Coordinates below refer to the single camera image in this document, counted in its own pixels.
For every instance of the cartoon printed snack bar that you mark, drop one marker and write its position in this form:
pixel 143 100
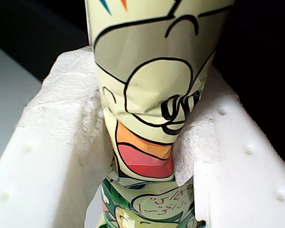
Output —
pixel 152 78

